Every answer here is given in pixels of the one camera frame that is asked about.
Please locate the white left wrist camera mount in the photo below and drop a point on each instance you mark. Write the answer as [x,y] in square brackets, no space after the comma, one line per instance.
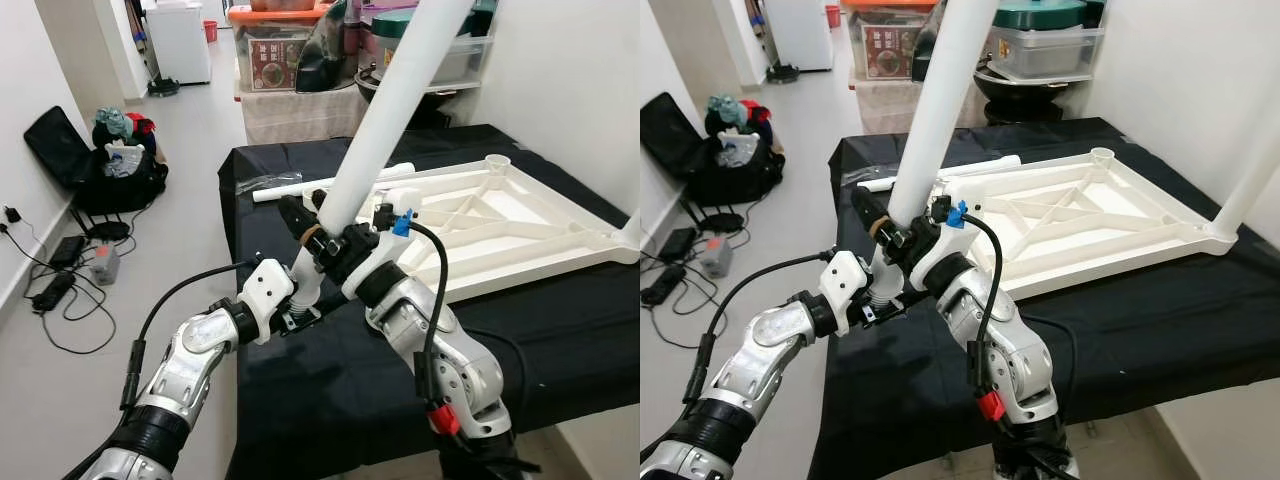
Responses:
[843,280]
[265,285]

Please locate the clear plastic container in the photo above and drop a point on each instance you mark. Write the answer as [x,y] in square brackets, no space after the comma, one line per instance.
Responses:
[1050,55]
[465,60]

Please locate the small red bucket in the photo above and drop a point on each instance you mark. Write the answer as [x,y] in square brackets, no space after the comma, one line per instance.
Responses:
[832,16]
[210,32]

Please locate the beige cloth covered table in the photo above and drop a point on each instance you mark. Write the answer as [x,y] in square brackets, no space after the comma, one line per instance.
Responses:
[300,118]
[900,108]

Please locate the black wall plug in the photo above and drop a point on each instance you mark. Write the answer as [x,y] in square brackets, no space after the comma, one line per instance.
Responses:
[13,215]

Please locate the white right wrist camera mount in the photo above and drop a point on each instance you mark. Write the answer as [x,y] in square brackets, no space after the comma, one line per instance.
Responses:
[375,265]
[940,255]

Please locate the black power strip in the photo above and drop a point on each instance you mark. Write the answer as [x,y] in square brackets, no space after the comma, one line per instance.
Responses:
[662,285]
[52,292]

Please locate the black wok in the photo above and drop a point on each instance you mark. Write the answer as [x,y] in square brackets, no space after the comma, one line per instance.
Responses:
[368,82]
[1020,92]

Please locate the red printed cardboard box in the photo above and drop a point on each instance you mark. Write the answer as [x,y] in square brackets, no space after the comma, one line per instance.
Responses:
[888,52]
[272,65]

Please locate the white plastic bag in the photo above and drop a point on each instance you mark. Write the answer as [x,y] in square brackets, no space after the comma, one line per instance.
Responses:
[124,160]
[738,148]

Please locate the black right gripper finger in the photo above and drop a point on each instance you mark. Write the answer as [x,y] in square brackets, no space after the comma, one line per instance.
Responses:
[298,222]
[870,212]

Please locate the pink plastic container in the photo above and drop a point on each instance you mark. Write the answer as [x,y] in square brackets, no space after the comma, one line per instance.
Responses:
[385,6]

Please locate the clear plastic wrap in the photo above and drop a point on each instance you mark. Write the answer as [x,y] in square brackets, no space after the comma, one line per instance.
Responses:
[265,181]
[868,175]

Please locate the black plastic sheet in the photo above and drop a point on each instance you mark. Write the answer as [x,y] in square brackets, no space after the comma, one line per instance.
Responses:
[560,340]
[1150,350]

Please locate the white plastic table top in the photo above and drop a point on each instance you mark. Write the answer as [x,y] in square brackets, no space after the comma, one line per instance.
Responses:
[520,230]
[1100,225]

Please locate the white plastic table leg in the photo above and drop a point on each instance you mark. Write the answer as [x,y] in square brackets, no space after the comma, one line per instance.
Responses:
[1245,190]
[275,190]
[389,110]
[875,183]
[937,110]
[630,235]

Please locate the green lidded pot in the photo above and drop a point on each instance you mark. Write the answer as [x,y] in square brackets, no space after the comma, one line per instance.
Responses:
[390,25]
[1045,14]

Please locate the black suitcase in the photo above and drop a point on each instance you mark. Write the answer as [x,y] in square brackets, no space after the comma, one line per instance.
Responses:
[670,135]
[55,145]

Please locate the white cabinet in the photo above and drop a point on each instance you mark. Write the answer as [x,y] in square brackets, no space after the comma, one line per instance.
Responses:
[178,45]
[798,35]

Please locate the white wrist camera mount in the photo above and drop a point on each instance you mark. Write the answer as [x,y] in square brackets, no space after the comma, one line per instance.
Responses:
[375,265]
[940,255]
[843,280]
[265,285]

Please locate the black power adapter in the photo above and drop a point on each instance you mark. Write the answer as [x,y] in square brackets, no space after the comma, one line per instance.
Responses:
[68,252]
[678,245]

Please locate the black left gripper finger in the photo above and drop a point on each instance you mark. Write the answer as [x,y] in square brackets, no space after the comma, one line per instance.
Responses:
[325,317]
[908,305]

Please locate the metal pot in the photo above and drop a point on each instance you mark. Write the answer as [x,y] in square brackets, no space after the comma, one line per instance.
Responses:
[280,4]

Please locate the grey electrical box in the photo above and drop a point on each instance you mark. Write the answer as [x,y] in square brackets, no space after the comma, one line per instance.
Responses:
[716,257]
[105,265]

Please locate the black mop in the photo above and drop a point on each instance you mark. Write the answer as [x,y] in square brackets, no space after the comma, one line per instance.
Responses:
[782,73]
[163,87]

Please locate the black router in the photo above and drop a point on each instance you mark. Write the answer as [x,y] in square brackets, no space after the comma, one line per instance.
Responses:
[722,222]
[108,230]

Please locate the orange plastic lid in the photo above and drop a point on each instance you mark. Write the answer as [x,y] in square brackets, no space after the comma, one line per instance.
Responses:
[885,5]
[270,14]

